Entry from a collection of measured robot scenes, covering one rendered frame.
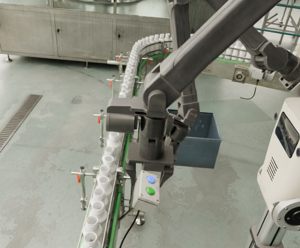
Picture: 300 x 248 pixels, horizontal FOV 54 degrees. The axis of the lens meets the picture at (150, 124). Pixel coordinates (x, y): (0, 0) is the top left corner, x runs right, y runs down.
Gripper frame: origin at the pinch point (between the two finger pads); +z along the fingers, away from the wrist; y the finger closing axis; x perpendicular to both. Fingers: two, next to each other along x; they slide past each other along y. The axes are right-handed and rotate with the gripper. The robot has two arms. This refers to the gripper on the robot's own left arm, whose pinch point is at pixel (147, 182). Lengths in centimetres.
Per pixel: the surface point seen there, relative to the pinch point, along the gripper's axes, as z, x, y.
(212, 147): 50, 86, 39
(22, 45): 107, 386, -200
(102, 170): 25.4, 30.6, -16.3
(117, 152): 28, 45, -12
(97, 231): 27.0, 5.3, -13.3
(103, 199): 25.4, 16.7, -13.6
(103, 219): 27.6, 10.3, -12.5
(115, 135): 21, 48, -14
